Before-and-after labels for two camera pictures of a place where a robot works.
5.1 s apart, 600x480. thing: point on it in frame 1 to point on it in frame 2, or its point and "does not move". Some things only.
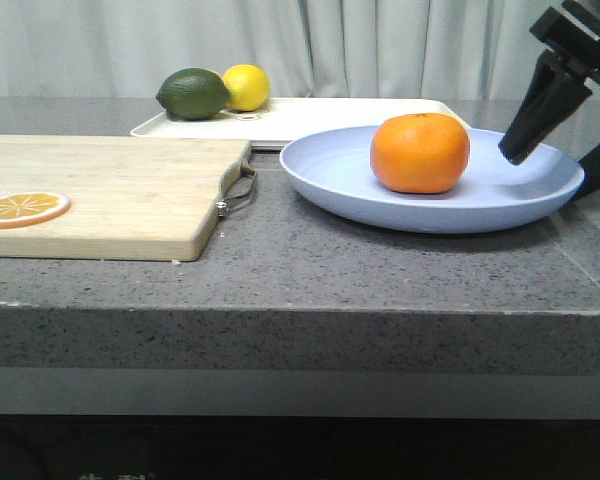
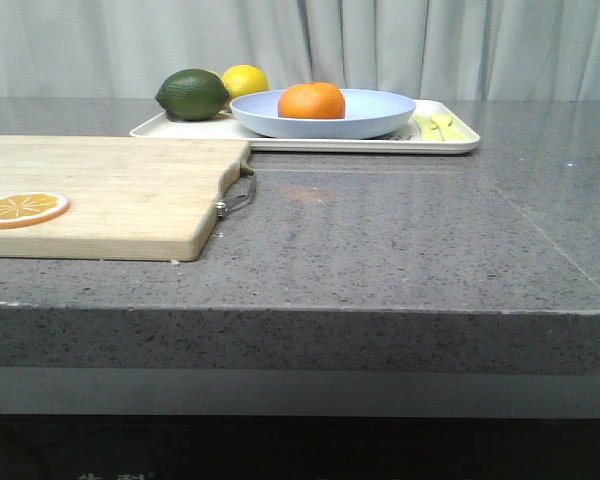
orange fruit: [421, 153] to [311, 100]
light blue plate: [333, 173] to [366, 113]
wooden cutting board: [132, 198] does not move
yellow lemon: [249, 87] does not move
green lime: [193, 95] does not move
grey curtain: [413, 49] does not move
